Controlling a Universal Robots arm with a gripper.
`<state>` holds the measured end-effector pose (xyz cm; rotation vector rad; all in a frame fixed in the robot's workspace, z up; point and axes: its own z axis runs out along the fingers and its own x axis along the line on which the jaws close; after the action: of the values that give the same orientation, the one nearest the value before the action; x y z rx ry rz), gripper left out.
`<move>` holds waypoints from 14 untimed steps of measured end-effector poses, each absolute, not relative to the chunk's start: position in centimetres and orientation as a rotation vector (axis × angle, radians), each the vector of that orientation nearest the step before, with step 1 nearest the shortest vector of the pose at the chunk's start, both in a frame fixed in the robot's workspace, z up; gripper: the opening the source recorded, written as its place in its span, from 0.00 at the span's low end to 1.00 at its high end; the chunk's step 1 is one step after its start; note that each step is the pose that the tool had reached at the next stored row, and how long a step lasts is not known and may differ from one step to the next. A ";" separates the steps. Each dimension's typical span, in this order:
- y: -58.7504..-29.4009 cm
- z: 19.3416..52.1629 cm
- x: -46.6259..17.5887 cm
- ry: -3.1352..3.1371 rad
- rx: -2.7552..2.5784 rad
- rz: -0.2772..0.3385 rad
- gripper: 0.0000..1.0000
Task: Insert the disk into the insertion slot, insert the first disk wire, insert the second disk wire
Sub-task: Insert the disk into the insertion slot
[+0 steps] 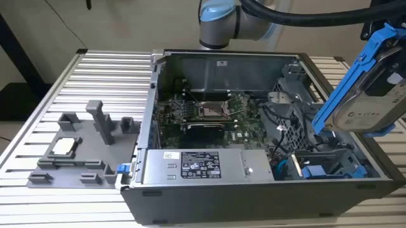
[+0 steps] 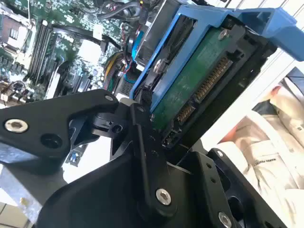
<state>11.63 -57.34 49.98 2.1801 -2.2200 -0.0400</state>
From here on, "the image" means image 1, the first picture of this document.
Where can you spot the green motherboard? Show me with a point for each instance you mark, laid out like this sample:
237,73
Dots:
248,133

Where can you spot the blue plastic bay bracket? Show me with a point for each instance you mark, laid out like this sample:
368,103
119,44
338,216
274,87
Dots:
313,172

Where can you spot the black graphics card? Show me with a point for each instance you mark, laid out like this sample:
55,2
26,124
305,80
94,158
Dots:
205,134

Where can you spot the white sticker label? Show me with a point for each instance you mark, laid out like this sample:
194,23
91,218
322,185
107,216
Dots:
222,63

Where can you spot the CPU socket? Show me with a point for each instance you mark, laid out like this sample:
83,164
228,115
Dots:
212,110

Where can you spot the black open PC case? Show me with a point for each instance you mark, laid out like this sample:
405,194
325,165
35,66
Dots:
222,204

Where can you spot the grey metal disk bay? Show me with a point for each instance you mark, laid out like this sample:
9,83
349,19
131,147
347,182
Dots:
285,111

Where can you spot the grey plastic parts rack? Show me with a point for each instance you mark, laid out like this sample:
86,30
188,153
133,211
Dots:
93,152

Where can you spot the silver CPU chip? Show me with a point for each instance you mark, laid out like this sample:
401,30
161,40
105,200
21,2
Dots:
65,146

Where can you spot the dark metal drive cover plate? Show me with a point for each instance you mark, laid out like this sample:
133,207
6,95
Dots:
241,73

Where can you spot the hard disk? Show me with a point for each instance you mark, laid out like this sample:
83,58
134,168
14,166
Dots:
365,111

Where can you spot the silver power supply unit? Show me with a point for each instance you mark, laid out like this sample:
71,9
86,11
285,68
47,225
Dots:
158,166

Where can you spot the blue case latch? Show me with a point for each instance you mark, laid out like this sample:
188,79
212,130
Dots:
123,168

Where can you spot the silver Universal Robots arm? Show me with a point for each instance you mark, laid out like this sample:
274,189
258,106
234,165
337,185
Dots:
220,28

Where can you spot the black hanging stick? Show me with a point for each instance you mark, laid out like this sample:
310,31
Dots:
89,4

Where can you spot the black desk furniture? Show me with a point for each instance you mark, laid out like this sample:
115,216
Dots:
19,102

